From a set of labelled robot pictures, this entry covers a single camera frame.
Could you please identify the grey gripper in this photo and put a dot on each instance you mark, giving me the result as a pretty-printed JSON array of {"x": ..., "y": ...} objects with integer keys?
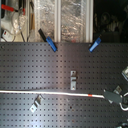
[{"x": 115, "y": 96}]

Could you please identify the right blue clamp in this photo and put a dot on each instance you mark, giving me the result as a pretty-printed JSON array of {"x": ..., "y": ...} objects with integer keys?
[{"x": 96, "y": 43}]

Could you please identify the blue clamp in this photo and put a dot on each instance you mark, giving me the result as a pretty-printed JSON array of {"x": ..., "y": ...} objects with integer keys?
[
  {"x": 96, "y": 43},
  {"x": 48, "y": 40}
]

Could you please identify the clear plastic sheet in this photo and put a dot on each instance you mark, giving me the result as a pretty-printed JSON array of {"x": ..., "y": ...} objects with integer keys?
[{"x": 64, "y": 20}]

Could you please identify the left blue clamp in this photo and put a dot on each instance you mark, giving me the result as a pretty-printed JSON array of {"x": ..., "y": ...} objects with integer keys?
[{"x": 48, "y": 40}]

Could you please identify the black perforated breadboard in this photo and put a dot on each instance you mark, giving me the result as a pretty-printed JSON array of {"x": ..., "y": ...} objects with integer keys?
[{"x": 31, "y": 69}]

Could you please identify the upper metal cable clip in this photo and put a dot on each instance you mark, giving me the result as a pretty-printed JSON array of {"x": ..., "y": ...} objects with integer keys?
[{"x": 73, "y": 80}]

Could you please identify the metal cable clip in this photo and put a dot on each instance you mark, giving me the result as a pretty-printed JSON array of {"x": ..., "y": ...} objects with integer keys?
[
  {"x": 37, "y": 103},
  {"x": 73, "y": 80}
]

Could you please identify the lower metal cable clip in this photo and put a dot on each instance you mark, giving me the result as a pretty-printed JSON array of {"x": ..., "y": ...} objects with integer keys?
[{"x": 37, "y": 103}]

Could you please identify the red handled tool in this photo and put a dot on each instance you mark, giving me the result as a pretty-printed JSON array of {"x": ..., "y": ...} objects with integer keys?
[{"x": 11, "y": 9}]

